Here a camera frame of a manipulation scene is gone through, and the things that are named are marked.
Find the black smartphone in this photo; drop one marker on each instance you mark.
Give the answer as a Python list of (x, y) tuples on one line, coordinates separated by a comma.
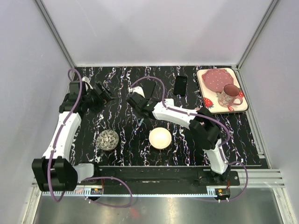
[(148, 89)]

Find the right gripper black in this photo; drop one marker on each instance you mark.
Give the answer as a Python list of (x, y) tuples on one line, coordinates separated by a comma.
[(139, 115)]

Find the cream rectangular tray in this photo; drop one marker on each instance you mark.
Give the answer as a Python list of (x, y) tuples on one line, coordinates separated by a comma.
[(211, 98)]

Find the pink mug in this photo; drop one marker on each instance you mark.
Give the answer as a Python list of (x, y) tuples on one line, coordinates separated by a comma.
[(230, 96)]

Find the white round bowl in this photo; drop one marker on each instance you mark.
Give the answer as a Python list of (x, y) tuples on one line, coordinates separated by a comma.
[(160, 138)]

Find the leaf patterned bowl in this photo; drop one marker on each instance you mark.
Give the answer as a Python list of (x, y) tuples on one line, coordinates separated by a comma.
[(107, 140)]

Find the left aluminium frame post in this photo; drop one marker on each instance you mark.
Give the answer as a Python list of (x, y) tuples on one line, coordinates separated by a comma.
[(48, 20)]

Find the right aluminium frame post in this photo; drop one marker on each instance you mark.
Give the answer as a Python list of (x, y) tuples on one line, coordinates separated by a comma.
[(267, 15)]

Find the aluminium front rail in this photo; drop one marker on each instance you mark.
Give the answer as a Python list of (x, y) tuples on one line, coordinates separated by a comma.
[(257, 178)]

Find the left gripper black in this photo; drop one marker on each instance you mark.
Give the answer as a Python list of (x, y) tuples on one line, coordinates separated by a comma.
[(105, 92)]

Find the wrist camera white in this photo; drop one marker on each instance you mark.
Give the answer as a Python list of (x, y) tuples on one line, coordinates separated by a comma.
[(87, 83), (137, 90)]

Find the aluminium frame post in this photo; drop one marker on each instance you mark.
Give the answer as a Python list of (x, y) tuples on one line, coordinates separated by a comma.
[(267, 15), (48, 20)]

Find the pink dotted plate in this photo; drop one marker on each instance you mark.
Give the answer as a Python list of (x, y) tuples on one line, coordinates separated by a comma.
[(216, 79)]

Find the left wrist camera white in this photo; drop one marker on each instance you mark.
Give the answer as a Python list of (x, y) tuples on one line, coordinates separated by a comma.
[(87, 83)]

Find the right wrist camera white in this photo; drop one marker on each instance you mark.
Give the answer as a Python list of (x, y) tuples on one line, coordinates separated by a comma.
[(137, 90)]

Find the white cable duct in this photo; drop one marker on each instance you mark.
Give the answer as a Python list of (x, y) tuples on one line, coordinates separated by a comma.
[(139, 192)]

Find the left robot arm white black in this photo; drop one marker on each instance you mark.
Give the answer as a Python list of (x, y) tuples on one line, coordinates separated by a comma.
[(53, 170)]

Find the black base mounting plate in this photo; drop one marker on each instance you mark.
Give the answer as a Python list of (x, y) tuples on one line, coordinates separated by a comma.
[(114, 182)]

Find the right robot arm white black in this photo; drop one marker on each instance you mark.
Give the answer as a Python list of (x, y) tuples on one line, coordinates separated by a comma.
[(205, 129)]

